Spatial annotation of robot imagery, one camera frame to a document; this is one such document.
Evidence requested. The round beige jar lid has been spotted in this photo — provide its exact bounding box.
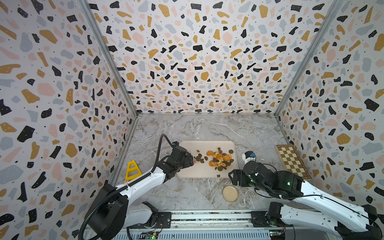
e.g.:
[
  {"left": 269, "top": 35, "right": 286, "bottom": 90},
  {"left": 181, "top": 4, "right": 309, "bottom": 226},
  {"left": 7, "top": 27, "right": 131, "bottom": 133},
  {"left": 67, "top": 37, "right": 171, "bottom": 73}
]
[{"left": 222, "top": 186, "right": 239, "bottom": 202}]

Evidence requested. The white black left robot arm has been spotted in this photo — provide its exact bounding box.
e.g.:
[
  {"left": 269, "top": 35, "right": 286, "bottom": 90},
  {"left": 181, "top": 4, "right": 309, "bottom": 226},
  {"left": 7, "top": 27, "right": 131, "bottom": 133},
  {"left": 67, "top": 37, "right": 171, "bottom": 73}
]
[{"left": 78, "top": 146, "right": 194, "bottom": 240}]

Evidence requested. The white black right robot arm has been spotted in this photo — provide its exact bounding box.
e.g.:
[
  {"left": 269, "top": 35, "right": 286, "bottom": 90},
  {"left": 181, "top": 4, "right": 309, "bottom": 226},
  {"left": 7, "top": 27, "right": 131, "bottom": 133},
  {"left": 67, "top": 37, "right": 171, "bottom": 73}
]
[{"left": 229, "top": 161, "right": 383, "bottom": 240}]

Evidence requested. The pile of poured cookies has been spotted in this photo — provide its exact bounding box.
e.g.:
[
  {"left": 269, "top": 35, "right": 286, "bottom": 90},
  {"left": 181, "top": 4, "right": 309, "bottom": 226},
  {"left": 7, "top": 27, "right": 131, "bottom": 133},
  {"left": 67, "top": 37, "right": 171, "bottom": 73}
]
[{"left": 204, "top": 147, "right": 235, "bottom": 172}]

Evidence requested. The cream rectangular tray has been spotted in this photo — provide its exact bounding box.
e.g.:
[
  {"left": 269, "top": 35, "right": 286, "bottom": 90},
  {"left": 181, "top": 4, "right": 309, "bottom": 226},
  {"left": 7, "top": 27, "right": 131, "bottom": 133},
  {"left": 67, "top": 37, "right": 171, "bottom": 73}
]
[{"left": 177, "top": 141, "right": 239, "bottom": 179}]

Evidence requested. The yellow triangular toy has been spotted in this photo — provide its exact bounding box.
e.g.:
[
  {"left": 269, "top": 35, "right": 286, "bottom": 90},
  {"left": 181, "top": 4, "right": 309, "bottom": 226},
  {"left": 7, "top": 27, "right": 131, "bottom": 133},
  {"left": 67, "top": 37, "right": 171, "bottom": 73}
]
[{"left": 125, "top": 161, "right": 142, "bottom": 183}]

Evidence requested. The wooden chessboard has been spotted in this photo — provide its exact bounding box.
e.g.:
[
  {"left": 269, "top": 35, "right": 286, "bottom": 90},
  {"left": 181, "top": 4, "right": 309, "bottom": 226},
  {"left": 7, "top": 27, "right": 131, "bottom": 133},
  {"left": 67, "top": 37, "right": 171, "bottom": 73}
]
[{"left": 275, "top": 145, "right": 312, "bottom": 180}]

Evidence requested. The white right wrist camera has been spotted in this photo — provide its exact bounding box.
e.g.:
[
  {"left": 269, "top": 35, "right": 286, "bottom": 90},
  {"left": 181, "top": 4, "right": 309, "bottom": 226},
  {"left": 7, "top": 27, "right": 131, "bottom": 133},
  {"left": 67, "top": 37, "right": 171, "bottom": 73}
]
[{"left": 242, "top": 151, "right": 256, "bottom": 164}]

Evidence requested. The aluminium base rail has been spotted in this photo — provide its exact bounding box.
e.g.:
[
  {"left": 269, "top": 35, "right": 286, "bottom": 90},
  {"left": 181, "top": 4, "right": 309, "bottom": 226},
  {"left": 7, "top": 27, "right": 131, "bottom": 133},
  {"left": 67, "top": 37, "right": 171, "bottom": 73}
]
[{"left": 107, "top": 210, "right": 332, "bottom": 240}]

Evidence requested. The black corrugated cable conduit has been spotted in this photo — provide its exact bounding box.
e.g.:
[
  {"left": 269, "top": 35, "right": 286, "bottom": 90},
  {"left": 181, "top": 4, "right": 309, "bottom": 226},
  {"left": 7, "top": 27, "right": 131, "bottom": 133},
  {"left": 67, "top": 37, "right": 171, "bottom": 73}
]
[{"left": 77, "top": 133, "right": 178, "bottom": 240}]

